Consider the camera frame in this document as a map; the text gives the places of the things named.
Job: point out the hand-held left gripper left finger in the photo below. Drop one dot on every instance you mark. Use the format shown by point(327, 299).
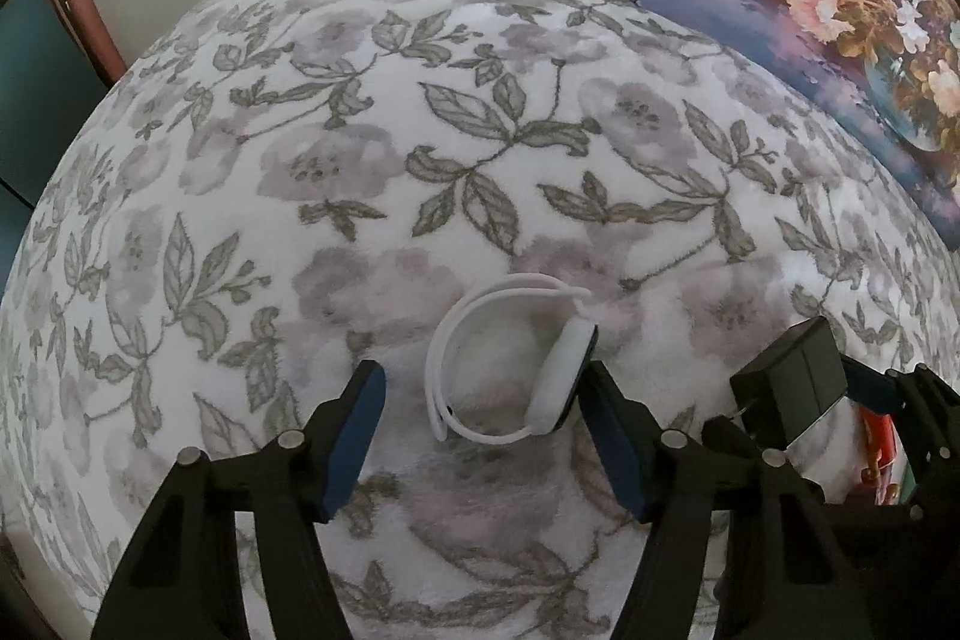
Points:
point(352, 445)

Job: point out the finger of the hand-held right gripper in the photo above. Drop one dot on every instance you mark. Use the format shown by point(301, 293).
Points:
point(870, 386)
point(731, 434)

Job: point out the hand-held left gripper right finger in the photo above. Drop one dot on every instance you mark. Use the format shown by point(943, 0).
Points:
point(619, 452)

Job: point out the black box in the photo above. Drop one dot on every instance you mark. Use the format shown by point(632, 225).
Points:
point(795, 377)

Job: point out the white smartwatch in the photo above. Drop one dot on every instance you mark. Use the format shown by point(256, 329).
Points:
point(559, 377)

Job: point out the red snack packet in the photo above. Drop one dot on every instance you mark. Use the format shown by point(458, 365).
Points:
point(877, 452)

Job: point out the floral painting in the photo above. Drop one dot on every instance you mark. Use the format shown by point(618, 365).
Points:
point(825, 10)

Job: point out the dark teal cabinet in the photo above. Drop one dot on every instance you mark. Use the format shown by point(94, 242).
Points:
point(37, 85)

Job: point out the red board edge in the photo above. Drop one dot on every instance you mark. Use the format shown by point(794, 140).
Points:
point(82, 10)

